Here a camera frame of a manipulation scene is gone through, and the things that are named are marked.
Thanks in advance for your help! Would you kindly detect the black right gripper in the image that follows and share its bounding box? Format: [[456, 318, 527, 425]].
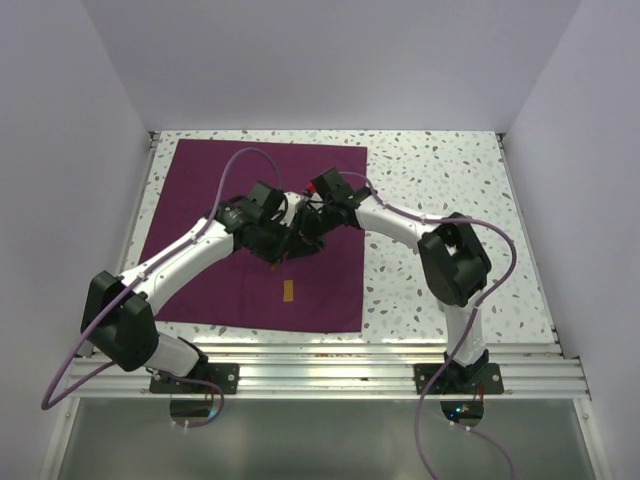
[[284, 203, 339, 261]]

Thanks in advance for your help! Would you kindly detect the purple cloth mat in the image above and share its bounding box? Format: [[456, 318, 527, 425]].
[[141, 139, 367, 334]]

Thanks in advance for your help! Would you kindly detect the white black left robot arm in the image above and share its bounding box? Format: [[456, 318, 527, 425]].
[[81, 182, 303, 393]]

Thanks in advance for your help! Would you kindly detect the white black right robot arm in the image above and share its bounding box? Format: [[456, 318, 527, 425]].
[[287, 168, 492, 393]]

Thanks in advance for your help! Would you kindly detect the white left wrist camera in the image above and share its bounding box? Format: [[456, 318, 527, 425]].
[[280, 192, 306, 226]]

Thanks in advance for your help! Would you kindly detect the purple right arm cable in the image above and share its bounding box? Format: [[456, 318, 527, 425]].
[[339, 171, 519, 480]]

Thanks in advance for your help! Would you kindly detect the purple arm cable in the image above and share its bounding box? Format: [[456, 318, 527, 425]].
[[339, 171, 519, 480], [39, 147, 286, 431]]

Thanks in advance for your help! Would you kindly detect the aluminium frame rail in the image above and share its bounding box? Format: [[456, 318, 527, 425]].
[[62, 342, 594, 401]]

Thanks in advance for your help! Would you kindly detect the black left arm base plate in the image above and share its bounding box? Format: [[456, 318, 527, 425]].
[[149, 363, 240, 395]]

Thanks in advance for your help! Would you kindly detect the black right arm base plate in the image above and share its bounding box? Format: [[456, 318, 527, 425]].
[[413, 362, 505, 396]]

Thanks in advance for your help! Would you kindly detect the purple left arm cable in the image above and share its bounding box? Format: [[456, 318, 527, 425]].
[[39, 147, 286, 431]]

